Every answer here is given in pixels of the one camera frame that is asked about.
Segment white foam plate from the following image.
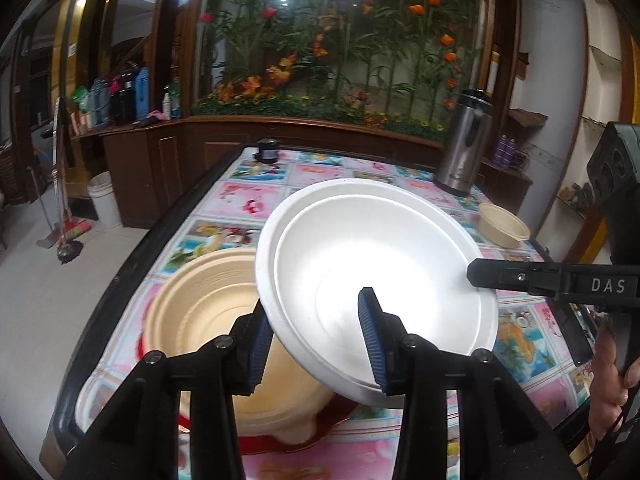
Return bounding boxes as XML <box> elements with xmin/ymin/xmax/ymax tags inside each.
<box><xmin>255</xmin><ymin>178</ymin><xmax>499</xmax><ymax>408</ymax></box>

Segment wooden cabinet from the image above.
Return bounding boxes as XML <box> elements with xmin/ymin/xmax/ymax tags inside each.
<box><xmin>70</xmin><ymin>115</ymin><xmax>446</xmax><ymax>231</ymax></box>

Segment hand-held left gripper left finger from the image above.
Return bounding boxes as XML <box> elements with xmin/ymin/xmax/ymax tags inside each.
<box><xmin>60</xmin><ymin>300</ymin><xmax>275</xmax><ymax>480</ymax></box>

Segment broom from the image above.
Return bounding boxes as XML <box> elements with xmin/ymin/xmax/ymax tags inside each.
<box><xmin>52</xmin><ymin>97</ymin><xmax>93</xmax><ymax>263</ymax></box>

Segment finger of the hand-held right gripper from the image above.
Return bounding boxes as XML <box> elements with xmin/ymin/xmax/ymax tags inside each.
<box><xmin>466</xmin><ymin>257</ymin><xmax>566</xmax><ymax>297</ymax></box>

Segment purple bottles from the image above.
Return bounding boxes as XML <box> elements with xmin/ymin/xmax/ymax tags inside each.
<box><xmin>492</xmin><ymin>135</ymin><xmax>518</xmax><ymax>168</ymax></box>

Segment steel thermos flask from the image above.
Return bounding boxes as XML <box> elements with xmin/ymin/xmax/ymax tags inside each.
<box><xmin>434</xmin><ymin>89</ymin><xmax>493</xmax><ymax>197</ymax></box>

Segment flower wall mural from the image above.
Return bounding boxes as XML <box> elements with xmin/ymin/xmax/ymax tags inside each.
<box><xmin>192</xmin><ymin>0</ymin><xmax>488</xmax><ymax>138</ymax></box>

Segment red glass plate white label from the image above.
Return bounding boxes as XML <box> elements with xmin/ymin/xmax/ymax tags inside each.
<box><xmin>175</xmin><ymin>400</ymin><xmax>361</xmax><ymax>456</ymax></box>

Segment person's right hand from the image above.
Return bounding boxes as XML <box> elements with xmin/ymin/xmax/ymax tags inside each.
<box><xmin>587</xmin><ymin>317</ymin><xmax>640</xmax><ymax>441</ymax></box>

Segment large beige paper bowl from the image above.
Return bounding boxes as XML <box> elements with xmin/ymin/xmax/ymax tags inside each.
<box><xmin>142</xmin><ymin>250</ymin><xmax>336</xmax><ymax>446</ymax></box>

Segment row of bottles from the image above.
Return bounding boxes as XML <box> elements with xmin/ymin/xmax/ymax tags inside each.
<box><xmin>70</xmin><ymin>65</ymin><xmax>183</xmax><ymax>131</ymax></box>

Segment mop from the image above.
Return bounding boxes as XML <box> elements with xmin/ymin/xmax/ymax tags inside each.
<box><xmin>27</xmin><ymin>165</ymin><xmax>61</xmax><ymax>248</ymax></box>

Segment small black jar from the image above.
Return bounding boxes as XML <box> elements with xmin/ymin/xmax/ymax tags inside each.
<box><xmin>255</xmin><ymin>138</ymin><xmax>281</xmax><ymax>163</ymax></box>

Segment small beige paper bowl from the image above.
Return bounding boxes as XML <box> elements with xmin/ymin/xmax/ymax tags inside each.
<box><xmin>477</xmin><ymin>202</ymin><xmax>531</xmax><ymax>249</ymax></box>

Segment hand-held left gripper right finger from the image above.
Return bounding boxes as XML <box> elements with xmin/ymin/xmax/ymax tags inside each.
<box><xmin>357</xmin><ymin>286</ymin><xmax>571</xmax><ymax>480</ymax></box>

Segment white plastic bucket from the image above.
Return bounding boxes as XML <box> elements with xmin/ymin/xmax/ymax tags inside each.
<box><xmin>87</xmin><ymin>171</ymin><xmax>123</xmax><ymax>228</ymax></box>

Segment white wall shelf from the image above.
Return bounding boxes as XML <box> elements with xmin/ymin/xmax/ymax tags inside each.
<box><xmin>555</xmin><ymin>45</ymin><xmax>626</xmax><ymax>221</ymax></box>

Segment wooden corner shelf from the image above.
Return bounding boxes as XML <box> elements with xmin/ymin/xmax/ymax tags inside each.
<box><xmin>475</xmin><ymin>50</ymin><xmax>548</xmax><ymax>216</ymax></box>

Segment printed tablecloth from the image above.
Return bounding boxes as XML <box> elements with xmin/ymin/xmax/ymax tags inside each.
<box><xmin>75</xmin><ymin>149</ymin><xmax>596</xmax><ymax>480</ymax></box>

